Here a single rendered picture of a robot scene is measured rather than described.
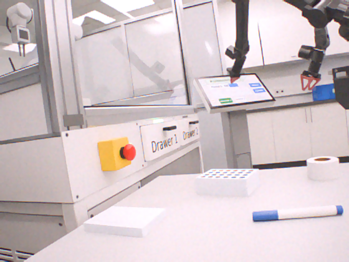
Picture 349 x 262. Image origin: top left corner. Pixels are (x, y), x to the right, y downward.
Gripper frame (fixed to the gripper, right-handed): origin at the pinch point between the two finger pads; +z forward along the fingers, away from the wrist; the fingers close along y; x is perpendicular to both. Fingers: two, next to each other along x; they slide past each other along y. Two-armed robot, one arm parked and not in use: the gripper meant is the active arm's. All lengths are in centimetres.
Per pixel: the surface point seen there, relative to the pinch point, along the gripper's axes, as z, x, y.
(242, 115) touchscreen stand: 28.2, 6.0, -16.4
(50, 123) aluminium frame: -57, 65, 94
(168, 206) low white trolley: -48, 83, 73
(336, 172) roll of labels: -57, 89, 38
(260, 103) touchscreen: 16.1, 7.4, -25.0
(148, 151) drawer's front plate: -32, 59, 71
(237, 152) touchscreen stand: 44, 25, -8
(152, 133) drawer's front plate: -33, 53, 68
